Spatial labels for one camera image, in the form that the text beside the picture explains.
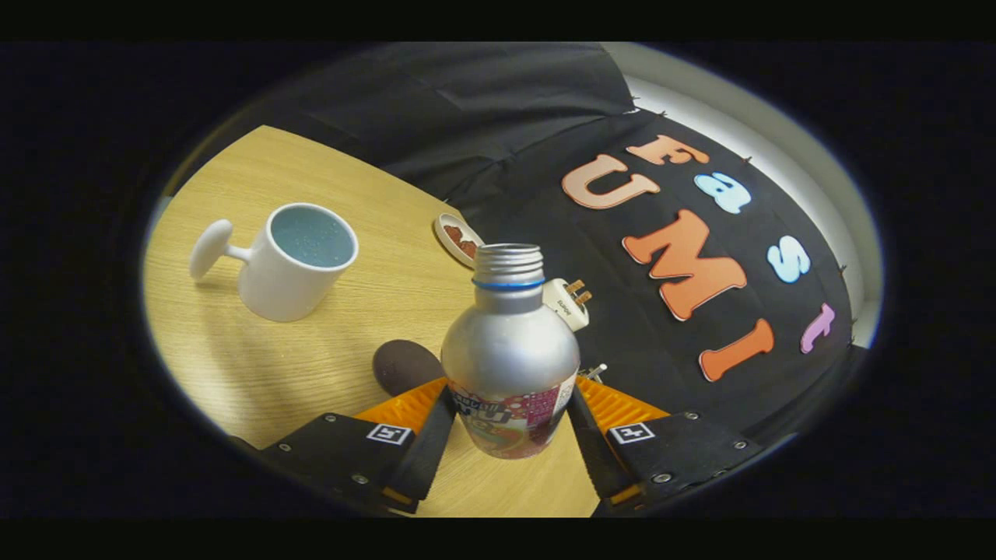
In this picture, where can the white plate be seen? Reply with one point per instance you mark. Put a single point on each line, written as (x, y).
(450, 221)

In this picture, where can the white cup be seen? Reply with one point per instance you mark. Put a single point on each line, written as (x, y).
(272, 288)

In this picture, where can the wooden table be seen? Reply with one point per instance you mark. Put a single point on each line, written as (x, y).
(257, 373)

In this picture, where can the silver juice bottle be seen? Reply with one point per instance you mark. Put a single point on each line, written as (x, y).
(510, 350)

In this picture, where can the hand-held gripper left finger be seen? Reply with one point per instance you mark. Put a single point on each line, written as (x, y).
(432, 451)

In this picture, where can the brown round coaster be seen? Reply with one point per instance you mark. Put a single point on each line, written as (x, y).
(401, 365)

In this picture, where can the red food pieces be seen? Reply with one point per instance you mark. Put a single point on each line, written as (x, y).
(461, 241)

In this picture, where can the white toaster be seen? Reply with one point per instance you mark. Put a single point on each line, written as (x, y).
(562, 308)

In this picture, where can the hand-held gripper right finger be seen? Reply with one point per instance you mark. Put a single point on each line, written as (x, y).
(595, 459)

